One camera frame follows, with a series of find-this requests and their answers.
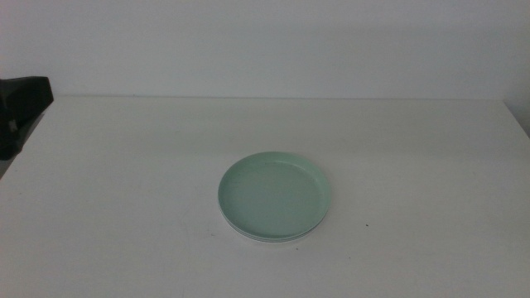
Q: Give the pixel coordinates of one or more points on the white shallow bowl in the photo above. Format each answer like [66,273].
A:
[271,241]

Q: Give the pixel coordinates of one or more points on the pale green shallow bowl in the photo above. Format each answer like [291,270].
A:
[273,194]

